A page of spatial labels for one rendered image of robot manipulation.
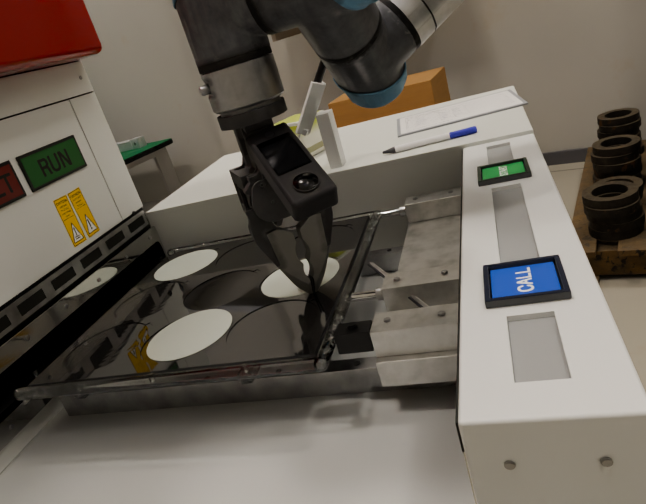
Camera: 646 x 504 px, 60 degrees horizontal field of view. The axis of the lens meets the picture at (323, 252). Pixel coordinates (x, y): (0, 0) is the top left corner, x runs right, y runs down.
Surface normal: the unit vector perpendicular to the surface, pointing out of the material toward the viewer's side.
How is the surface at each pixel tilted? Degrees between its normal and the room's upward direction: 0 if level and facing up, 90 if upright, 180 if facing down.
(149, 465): 0
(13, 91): 90
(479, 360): 0
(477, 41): 90
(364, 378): 90
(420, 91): 90
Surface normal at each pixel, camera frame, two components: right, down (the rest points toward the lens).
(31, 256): 0.93, -0.16
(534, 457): -0.22, 0.43
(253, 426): -0.27, -0.89
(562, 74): -0.47, 0.46
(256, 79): 0.53, 0.18
